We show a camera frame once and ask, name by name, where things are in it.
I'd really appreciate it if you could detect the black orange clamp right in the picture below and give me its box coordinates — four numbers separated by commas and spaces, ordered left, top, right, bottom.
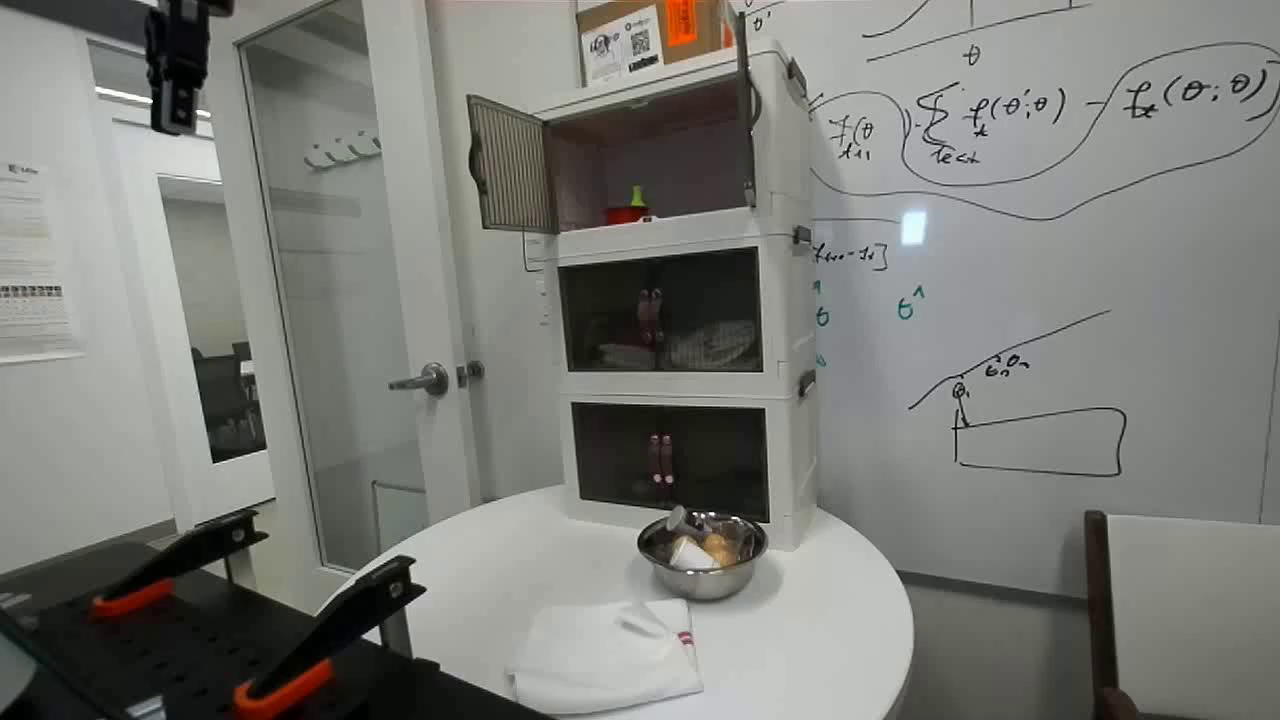
233, 555, 423, 720

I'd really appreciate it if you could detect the black orange clamp left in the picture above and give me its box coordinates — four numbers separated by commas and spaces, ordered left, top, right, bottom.
94, 506, 264, 618

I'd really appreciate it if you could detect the white folded cloth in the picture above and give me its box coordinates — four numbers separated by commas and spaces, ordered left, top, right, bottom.
513, 601, 705, 714

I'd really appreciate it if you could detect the metal bowl with eggs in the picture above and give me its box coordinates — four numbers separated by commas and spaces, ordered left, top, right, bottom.
638, 506, 768, 603

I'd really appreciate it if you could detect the red item in cabinet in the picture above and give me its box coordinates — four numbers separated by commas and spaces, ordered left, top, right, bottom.
604, 182, 654, 224

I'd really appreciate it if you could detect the black perforated workbench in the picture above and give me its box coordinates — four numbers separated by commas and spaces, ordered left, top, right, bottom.
0, 536, 541, 720

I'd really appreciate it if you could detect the cardboard box on cabinet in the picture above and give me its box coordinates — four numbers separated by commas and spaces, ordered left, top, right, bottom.
578, 0, 736, 88

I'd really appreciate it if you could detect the round white table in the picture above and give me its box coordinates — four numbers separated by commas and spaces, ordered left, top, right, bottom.
391, 486, 917, 720

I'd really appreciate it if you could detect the wall notice sign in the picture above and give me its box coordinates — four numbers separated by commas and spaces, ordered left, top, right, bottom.
0, 161, 80, 362

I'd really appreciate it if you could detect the silver door handle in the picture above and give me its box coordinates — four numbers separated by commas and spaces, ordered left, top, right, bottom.
391, 362, 449, 399

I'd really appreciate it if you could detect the black orange clamp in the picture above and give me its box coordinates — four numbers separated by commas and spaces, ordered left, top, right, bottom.
94, 506, 264, 618
233, 555, 423, 720

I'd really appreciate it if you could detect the tinted cabinet door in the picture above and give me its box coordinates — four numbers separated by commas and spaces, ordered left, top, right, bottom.
733, 12, 757, 206
468, 95, 551, 231

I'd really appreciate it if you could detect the white stacked cabinet unit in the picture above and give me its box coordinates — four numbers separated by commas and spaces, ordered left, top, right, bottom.
537, 48, 817, 548

